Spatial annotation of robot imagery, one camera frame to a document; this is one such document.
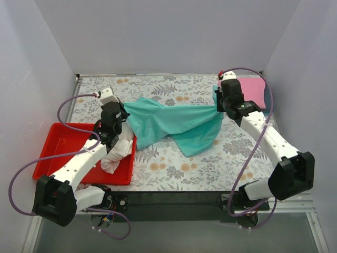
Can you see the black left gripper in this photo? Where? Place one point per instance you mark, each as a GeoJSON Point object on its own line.
{"type": "Point", "coordinates": [123, 110]}

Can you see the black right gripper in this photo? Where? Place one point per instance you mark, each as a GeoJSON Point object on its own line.
{"type": "Point", "coordinates": [218, 98]}

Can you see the teal t shirt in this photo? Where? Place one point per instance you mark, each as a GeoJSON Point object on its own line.
{"type": "Point", "coordinates": [192, 127]}

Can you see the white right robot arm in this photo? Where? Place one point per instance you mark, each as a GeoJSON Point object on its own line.
{"type": "Point", "coordinates": [293, 170]}

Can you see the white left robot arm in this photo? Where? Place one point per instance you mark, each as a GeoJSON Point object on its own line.
{"type": "Point", "coordinates": [57, 197]}

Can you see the folded pink t shirt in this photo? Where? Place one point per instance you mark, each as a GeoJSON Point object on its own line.
{"type": "Point", "coordinates": [252, 89]}

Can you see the white t shirt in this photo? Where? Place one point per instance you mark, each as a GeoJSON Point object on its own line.
{"type": "Point", "coordinates": [115, 169]}

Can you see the folded dark blue t shirt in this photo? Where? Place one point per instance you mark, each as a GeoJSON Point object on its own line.
{"type": "Point", "coordinates": [268, 97]}

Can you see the red plastic tray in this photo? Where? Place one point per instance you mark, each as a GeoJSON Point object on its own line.
{"type": "Point", "coordinates": [62, 140]}

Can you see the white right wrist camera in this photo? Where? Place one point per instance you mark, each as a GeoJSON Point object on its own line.
{"type": "Point", "coordinates": [226, 75]}

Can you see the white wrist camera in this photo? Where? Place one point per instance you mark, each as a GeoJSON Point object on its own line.
{"type": "Point", "coordinates": [106, 95]}
{"type": "Point", "coordinates": [226, 75]}

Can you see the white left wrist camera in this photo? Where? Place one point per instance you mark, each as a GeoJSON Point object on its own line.
{"type": "Point", "coordinates": [106, 95]}

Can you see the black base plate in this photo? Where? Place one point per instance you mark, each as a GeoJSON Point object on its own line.
{"type": "Point", "coordinates": [169, 205]}

